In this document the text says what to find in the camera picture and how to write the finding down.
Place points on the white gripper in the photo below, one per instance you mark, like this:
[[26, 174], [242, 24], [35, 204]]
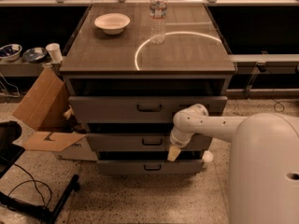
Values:
[[177, 141]]

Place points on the blue patterned bowl left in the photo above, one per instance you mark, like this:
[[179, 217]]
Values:
[[10, 52]]

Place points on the clear plastic water bottle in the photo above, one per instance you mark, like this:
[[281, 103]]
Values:
[[157, 14]]

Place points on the blue patterned bowl right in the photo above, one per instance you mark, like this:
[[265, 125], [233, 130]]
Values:
[[35, 55]]

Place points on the grey side shelf right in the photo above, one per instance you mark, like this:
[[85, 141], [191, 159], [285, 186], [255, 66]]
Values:
[[274, 63]]

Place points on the black stand left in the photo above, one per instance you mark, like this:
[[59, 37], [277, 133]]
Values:
[[9, 154]]

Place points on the grey drawer cabinet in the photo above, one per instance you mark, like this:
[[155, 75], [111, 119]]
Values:
[[192, 61]]

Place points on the grey top drawer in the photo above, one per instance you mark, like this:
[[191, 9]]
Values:
[[139, 109]]

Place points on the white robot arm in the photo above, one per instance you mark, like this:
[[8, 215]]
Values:
[[263, 165]]

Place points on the grey side shelf left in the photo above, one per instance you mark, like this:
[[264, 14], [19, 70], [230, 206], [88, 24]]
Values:
[[21, 68]]

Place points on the white round ball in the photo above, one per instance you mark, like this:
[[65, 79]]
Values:
[[207, 156]]

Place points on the white paper cup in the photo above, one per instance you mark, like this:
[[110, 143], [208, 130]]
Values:
[[54, 51]]

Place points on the grey drawer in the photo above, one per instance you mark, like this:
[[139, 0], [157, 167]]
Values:
[[128, 141], [139, 109], [149, 167]]

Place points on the grey bottom drawer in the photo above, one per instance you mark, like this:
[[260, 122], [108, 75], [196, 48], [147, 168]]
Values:
[[149, 167]]

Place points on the open cardboard box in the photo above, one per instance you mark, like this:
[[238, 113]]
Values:
[[45, 109]]

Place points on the blue patterned bowl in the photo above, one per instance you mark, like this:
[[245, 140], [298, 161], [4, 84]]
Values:
[[35, 55], [10, 52]]

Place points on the white bowl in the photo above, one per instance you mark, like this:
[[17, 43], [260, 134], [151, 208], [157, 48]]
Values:
[[112, 23]]

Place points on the grey side shelf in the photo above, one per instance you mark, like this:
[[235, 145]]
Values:
[[21, 68], [274, 63]]

